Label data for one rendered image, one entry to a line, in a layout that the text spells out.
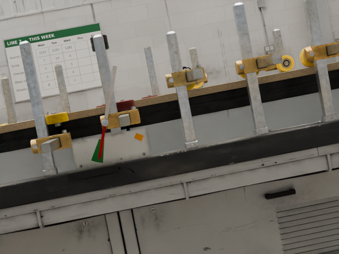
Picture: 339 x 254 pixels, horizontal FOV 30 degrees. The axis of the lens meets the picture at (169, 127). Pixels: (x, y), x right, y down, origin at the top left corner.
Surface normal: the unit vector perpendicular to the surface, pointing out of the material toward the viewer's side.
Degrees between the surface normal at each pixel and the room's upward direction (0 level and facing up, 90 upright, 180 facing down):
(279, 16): 90
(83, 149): 90
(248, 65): 90
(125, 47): 90
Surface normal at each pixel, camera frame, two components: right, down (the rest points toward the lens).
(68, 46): 0.06, 0.04
